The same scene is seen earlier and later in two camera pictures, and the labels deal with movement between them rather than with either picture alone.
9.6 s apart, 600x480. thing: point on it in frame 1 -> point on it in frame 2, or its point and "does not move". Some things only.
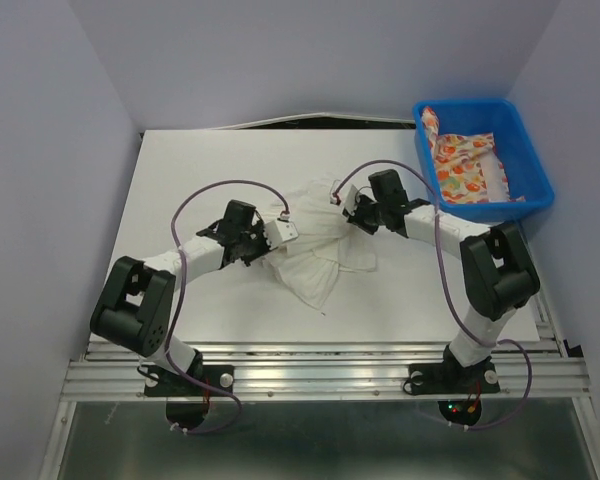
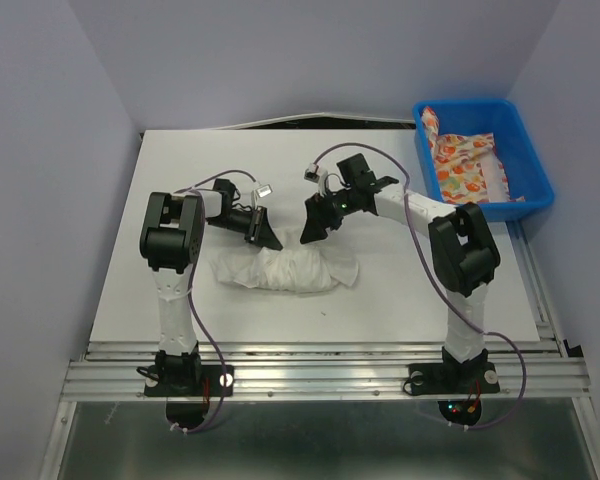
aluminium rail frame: [548, 370] does not move
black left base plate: [171, 384] does not move
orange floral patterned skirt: [468, 168] does not move
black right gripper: [356, 217] -> [319, 217]
